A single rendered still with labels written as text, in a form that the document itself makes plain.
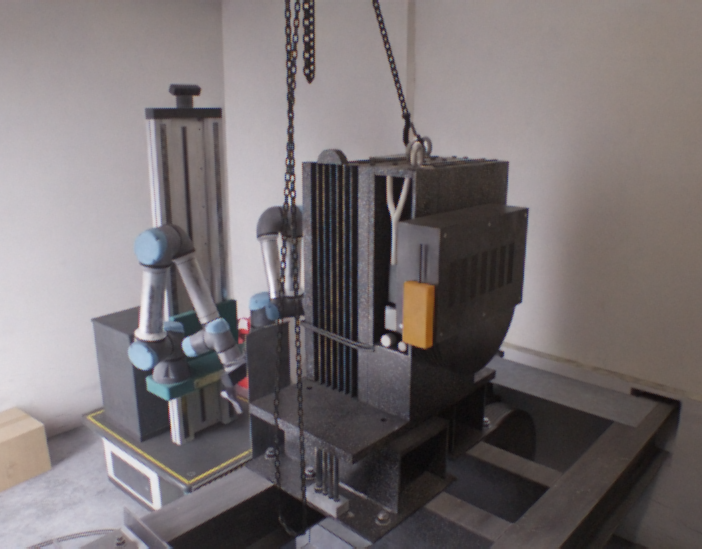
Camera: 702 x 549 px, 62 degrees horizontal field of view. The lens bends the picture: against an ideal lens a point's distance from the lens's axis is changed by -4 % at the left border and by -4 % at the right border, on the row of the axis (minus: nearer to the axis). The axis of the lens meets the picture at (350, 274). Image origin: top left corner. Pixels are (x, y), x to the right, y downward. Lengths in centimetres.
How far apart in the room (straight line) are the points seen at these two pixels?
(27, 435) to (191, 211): 144
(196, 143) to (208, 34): 145
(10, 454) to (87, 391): 67
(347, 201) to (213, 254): 110
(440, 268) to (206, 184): 146
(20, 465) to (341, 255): 218
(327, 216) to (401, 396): 57
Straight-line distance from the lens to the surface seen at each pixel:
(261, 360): 208
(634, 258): 260
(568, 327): 277
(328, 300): 188
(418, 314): 151
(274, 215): 261
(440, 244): 147
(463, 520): 183
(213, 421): 303
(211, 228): 271
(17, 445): 340
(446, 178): 169
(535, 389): 261
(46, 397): 376
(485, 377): 211
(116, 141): 366
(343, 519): 179
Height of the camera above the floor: 175
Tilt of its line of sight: 15 degrees down
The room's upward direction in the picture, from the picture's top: straight up
